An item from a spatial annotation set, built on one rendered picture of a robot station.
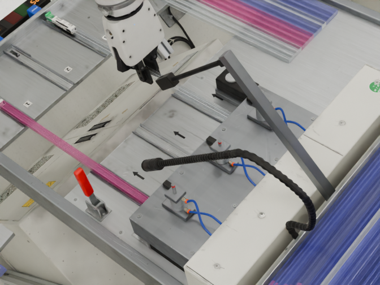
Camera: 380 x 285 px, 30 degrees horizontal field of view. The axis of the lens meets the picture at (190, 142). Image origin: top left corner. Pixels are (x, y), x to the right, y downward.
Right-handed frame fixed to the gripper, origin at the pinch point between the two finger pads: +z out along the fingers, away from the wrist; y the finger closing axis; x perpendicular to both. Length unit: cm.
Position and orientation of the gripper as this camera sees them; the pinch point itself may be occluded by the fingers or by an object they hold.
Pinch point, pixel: (147, 70)
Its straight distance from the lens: 137.9
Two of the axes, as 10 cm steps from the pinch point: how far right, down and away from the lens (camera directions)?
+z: 2.5, 6.8, 6.9
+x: -7.2, -3.4, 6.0
